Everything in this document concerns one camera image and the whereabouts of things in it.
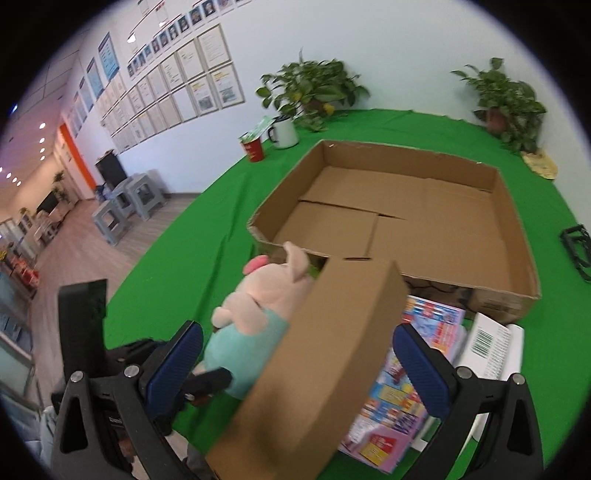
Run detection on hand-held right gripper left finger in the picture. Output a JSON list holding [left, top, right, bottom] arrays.
[[51, 320, 218, 480]]

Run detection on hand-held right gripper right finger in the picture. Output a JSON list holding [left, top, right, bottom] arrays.
[[392, 324, 546, 480]]

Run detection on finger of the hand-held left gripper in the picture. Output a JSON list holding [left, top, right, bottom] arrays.
[[185, 368, 233, 407]]

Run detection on colourful picture book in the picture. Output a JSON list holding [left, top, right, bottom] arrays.
[[337, 295, 467, 474]]

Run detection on white book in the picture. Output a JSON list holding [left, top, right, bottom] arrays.
[[411, 313, 526, 455]]

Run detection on pink pig plush toy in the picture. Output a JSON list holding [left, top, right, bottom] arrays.
[[191, 241, 319, 400]]

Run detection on small cardboard tray box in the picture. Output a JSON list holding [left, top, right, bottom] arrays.
[[205, 257, 409, 480]]

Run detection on large cardboard box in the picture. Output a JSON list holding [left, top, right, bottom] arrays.
[[248, 140, 542, 326]]

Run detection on grey plastic stool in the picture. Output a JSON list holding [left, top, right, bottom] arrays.
[[115, 174, 166, 220], [92, 200, 132, 245]]

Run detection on green tablecloth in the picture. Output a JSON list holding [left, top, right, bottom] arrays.
[[104, 108, 587, 480]]

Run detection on black monitor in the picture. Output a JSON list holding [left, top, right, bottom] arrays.
[[95, 151, 127, 188]]

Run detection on black folding stand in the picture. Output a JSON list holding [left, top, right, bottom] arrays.
[[560, 224, 591, 283]]

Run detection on row of ceiling lights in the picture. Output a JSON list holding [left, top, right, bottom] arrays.
[[4, 121, 47, 185]]

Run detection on red paper cup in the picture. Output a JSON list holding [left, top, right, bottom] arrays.
[[239, 134, 266, 163]]

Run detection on yellow woven mat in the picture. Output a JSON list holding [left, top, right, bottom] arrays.
[[521, 150, 558, 180]]

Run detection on green packet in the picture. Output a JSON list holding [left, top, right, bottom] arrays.
[[240, 115, 275, 141]]

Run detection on white enamel mug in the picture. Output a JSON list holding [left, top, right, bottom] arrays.
[[268, 116, 301, 149]]

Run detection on potted green plant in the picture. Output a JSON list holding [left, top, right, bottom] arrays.
[[256, 48, 370, 132], [451, 58, 548, 155]]

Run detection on row of small portrait photos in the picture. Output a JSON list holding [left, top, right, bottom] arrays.
[[127, 0, 259, 77]]

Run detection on wall of framed certificates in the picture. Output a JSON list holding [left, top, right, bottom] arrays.
[[99, 23, 245, 155]]

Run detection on blue wall posters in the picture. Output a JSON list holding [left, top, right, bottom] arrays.
[[60, 32, 121, 125]]

